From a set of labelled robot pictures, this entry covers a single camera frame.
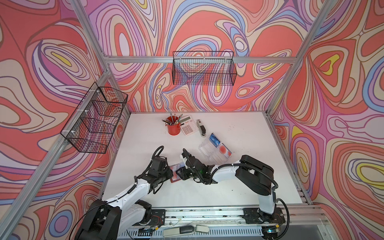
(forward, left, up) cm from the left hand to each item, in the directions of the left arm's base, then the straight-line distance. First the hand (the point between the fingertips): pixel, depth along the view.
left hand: (175, 170), depth 88 cm
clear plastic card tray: (+10, -25, +5) cm, 27 cm away
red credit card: (+8, -30, +9) cm, 32 cm away
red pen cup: (+29, +3, +2) cm, 29 cm away
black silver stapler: (+30, -17, +3) cm, 34 cm away
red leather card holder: (-4, -1, 0) cm, 4 cm away
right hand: (-2, -3, -2) cm, 4 cm away
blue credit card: (+17, -25, +8) cm, 31 cm away
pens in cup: (+32, +3, +9) cm, 33 cm away
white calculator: (+33, -9, +1) cm, 34 cm away
